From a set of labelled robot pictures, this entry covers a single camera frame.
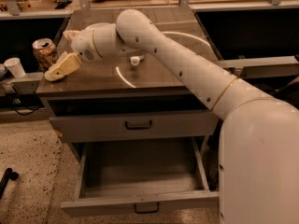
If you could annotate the clear plastic bottle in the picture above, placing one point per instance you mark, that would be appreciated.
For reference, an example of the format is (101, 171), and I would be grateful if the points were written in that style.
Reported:
(136, 60)

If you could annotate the grey metal side rail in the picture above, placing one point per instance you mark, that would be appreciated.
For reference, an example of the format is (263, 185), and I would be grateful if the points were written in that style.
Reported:
(284, 66)

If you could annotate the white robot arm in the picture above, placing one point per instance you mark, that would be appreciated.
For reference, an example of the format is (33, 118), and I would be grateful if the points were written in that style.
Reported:
(259, 141)

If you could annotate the open grey lower drawer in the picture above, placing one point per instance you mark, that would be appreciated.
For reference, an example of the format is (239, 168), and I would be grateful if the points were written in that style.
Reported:
(140, 176)

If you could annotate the white paper cup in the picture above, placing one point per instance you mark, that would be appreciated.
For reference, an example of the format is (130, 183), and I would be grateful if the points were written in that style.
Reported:
(14, 67)

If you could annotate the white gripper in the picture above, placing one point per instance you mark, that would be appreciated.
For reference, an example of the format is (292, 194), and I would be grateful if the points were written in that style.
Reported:
(83, 46)

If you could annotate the grey left bracket block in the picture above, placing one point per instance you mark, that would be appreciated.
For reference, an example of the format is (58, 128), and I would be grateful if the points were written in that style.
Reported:
(28, 84)

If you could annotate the orange soda can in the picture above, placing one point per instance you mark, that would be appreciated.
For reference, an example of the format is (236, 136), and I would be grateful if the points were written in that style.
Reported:
(45, 52)

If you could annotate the black caster leg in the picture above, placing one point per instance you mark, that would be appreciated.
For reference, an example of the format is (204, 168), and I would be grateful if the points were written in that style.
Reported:
(9, 174)

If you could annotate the grey top drawer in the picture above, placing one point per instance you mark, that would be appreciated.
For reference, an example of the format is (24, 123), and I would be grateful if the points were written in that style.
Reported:
(95, 128)

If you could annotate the grey drawer cabinet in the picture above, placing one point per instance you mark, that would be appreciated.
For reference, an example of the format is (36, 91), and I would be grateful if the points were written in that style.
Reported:
(113, 86)

